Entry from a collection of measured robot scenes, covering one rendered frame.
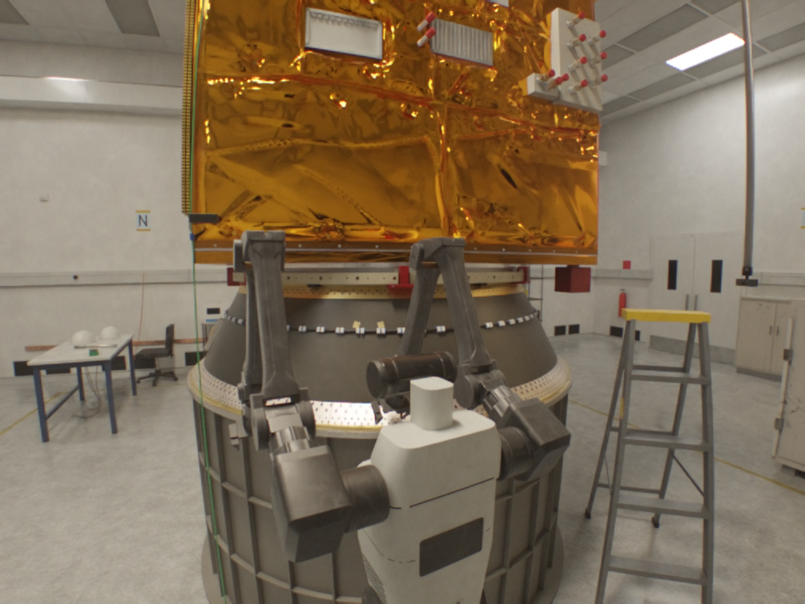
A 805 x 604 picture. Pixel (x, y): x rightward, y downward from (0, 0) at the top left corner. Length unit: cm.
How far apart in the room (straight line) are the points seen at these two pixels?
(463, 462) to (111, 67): 777
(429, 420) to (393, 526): 17
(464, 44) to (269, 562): 244
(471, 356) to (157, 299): 654
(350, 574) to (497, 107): 211
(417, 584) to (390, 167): 138
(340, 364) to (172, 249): 579
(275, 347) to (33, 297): 712
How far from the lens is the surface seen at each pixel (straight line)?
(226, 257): 154
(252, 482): 182
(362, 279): 156
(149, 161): 736
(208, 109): 164
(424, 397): 64
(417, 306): 109
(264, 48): 171
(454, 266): 95
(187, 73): 179
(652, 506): 228
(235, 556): 218
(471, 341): 91
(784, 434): 444
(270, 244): 80
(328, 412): 148
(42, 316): 772
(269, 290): 76
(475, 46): 206
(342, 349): 153
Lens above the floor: 174
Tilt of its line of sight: 5 degrees down
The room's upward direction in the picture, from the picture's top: straight up
